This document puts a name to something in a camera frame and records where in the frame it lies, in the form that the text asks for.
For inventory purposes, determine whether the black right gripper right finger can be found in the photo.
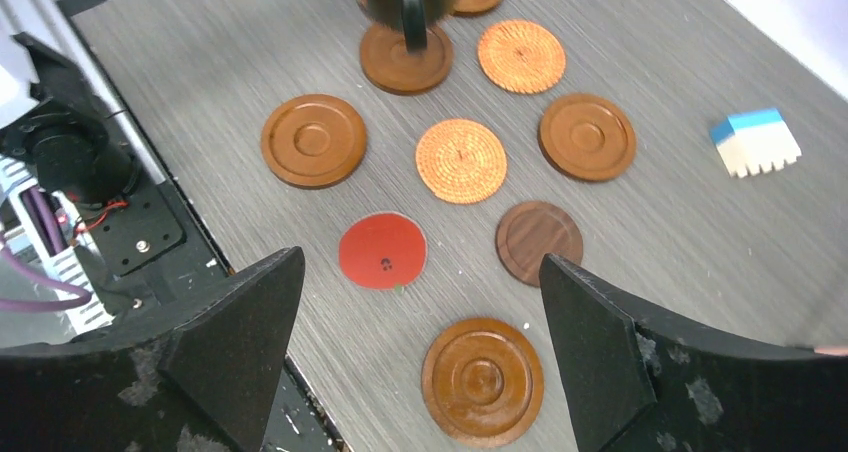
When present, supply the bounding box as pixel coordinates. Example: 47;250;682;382
539;254;847;451

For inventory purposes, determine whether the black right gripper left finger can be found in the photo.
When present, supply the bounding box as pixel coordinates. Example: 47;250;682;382
1;247;305;451

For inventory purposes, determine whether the dark walnut coaster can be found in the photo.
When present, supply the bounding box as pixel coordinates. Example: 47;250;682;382
495;201;584;288

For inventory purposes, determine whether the red apple paper coaster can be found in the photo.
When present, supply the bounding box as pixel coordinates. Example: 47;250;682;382
338;212;428;290

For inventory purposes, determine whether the woven rattan coaster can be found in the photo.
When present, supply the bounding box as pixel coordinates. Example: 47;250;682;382
415;119;508;205
477;20;567;94

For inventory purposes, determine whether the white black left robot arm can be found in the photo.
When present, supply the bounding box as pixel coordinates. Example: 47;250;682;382
1;32;141;209

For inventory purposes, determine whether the blue white toy block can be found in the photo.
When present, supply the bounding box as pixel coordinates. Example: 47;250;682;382
710;108;802;178

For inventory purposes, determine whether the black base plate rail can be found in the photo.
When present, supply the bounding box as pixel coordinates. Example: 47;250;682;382
0;0;346;452

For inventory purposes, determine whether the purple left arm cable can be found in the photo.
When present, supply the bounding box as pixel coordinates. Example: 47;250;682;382
0;187;94;316

